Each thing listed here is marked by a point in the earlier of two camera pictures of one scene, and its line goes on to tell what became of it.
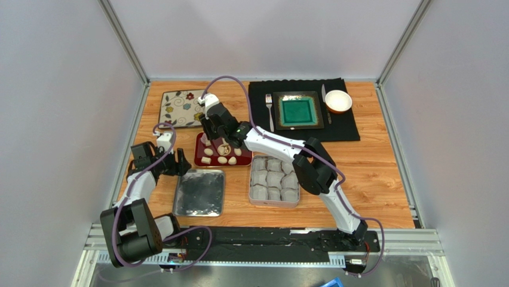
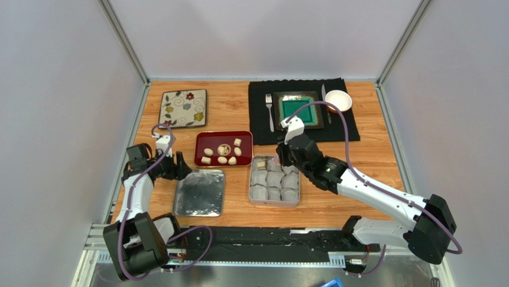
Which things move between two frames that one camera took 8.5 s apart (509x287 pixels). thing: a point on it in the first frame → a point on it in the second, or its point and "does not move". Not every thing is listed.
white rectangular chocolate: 206,159 does not move
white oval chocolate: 222,159 does not move
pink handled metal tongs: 204,139 → 276,160
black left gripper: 175,167 does not move
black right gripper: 217,131 → 287,150
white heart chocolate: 224,149 does not move
